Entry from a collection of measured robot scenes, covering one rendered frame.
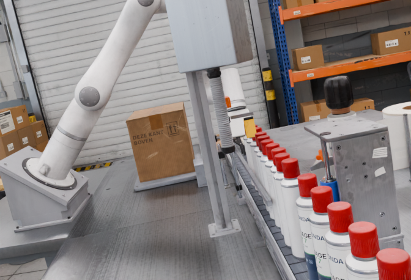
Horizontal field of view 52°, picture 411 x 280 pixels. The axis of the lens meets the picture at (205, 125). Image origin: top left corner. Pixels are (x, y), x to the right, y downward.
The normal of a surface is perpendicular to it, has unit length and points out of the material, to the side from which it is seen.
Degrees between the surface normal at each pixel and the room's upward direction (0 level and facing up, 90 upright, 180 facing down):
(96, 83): 76
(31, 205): 90
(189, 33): 90
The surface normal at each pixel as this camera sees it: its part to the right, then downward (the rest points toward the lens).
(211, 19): -0.51, 0.25
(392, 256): -0.18, -0.98
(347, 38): -0.06, 0.18
